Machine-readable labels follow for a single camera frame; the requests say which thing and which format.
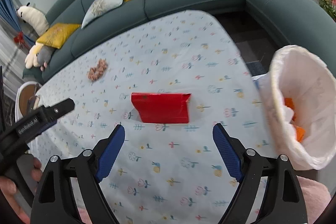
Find orange plastic bag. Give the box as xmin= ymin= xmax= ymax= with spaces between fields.
xmin=284 ymin=98 xmax=306 ymax=143

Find white long plush toy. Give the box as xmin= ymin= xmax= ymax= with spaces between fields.
xmin=16 ymin=3 xmax=50 ymax=36

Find left pale blue cushion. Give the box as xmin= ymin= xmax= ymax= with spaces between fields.
xmin=81 ymin=0 xmax=123 ymax=29

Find light blue floral tablecloth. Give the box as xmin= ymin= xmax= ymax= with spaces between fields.
xmin=30 ymin=11 xmax=276 ymax=223

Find teal sectional sofa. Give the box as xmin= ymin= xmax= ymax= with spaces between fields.
xmin=23 ymin=0 xmax=335 ymax=84

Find white round side table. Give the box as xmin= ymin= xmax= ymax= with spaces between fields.
xmin=14 ymin=81 xmax=42 ymax=122

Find brown peanut shell scraps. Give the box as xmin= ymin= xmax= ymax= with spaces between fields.
xmin=87 ymin=59 xmax=108 ymax=82

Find white lined trash bin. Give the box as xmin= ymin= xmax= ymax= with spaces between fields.
xmin=257 ymin=45 xmax=335 ymax=170

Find blue curtain with red tie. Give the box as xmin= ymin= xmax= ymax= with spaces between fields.
xmin=1 ymin=0 xmax=35 ymax=50

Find person's left hand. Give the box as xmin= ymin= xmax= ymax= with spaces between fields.
xmin=1 ymin=157 xmax=42 ymax=224

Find red carton box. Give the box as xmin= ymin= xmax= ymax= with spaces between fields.
xmin=130 ymin=93 xmax=191 ymax=124

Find left yellow cushion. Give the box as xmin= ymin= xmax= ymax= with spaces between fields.
xmin=36 ymin=23 xmax=81 ymax=50

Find grey mouse plush toy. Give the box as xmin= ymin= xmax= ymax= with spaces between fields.
xmin=37 ymin=46 xmax=56 ymax=71

